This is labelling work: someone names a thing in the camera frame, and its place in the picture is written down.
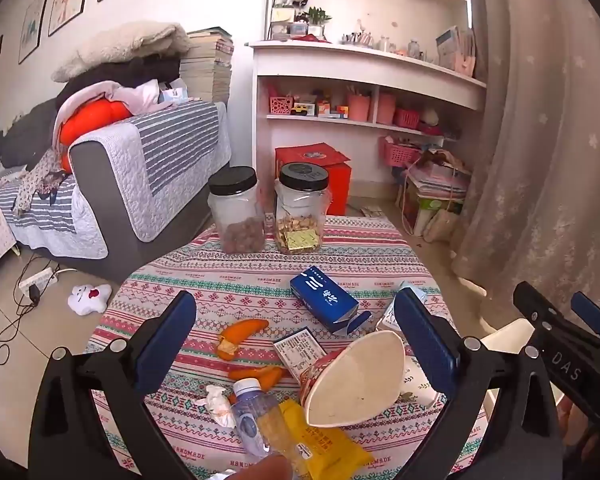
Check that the yellow toy car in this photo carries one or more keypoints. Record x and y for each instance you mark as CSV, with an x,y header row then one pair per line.
x,y
299,109

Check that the small green potted plant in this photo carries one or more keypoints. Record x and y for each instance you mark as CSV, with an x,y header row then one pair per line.
x,y
317,17

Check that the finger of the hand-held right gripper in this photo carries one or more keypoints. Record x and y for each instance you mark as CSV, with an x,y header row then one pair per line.
x,y
527,302
587,312

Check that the crumpled white tissue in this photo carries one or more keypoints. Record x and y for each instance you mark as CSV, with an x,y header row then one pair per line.
x,y
217,402

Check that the pink lattice box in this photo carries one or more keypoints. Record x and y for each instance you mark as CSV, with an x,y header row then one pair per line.
x,y
281,106

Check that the fluffy beige blanket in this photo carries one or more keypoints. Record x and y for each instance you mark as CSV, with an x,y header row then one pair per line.
x,y
125,45

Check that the person's left hand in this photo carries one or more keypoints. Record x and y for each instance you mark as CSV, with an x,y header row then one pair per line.
x,y
260,470

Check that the orange cushion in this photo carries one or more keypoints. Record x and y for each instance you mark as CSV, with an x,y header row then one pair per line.
x,y
87,117

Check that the grey sofa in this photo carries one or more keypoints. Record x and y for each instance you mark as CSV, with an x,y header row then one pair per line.
x,y
100,175

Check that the small pink basket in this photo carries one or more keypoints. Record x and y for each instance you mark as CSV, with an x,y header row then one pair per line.
x,y
406,118

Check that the white chair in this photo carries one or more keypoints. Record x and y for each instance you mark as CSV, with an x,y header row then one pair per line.
x,y
510,332

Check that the clear jar of nuts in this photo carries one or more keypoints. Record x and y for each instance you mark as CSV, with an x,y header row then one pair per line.
x,y
300,210

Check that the blue white labelled box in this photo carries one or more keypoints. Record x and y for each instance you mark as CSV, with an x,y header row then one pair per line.
x,y
297,350

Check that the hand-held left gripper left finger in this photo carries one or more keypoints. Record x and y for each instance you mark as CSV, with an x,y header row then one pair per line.
x,y
164,347

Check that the patterned garment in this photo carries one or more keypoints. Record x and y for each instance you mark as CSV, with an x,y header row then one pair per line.
x,y
40,177

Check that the striped grey white quilt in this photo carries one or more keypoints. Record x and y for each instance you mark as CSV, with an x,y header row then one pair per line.
x,y
175,140

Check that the clear plastic bottle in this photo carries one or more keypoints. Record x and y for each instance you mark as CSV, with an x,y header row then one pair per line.
x,y
252,410

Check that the white leaf print packet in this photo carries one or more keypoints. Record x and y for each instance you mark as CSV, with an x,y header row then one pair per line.
x,y
417,380

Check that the pink pot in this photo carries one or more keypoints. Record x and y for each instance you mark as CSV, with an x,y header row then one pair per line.
x,y
386,109
357,107

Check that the clear jar of brown balls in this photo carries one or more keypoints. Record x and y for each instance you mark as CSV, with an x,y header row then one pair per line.
x,y
235,210

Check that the white plush toy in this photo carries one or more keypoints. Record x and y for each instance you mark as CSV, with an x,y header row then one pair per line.
x,y
87,299

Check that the light blue small carton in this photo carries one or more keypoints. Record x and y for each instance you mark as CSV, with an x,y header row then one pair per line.
x,y
387,320

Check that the stack of books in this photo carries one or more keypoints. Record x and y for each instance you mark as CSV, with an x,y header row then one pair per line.
x,y
207,65

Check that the white bookshelf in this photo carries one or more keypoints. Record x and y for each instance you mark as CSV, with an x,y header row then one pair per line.
x,y
360,67

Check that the pile of bags and papers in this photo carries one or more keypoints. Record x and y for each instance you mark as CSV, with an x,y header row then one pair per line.
x,y
435,190

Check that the white power strip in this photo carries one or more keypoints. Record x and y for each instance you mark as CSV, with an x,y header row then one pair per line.
x,y
37,279

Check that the long forked orange peel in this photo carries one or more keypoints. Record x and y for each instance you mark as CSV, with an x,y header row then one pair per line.
x,y
265,374

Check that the red white paper cup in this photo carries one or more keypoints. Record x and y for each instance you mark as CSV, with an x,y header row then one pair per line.
x,y
355,385

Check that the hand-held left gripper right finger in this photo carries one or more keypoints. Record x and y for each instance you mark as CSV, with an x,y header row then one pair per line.
x,y
425,342

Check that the large pink basket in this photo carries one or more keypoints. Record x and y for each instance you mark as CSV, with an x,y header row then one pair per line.
x,y
402,152

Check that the beige flowered curtain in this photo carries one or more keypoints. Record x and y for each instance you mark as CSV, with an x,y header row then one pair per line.
x,y
545,135

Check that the red cardboard box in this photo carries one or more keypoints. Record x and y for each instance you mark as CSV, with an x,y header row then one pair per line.
x,y
330,180

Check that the blue drink carton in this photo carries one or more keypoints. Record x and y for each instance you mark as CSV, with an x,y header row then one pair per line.
x,y
322,300

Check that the yellow snack packet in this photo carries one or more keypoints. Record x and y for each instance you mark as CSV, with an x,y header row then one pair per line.
x,y
325,450

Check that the patterned red green tablecloth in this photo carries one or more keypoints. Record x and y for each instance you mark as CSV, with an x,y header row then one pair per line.
x,y
240,280

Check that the curved orange peel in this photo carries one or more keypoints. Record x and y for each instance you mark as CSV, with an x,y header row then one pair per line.
x,y
245,330

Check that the pink white clothing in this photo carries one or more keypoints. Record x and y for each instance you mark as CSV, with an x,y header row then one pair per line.
x,y
130,97

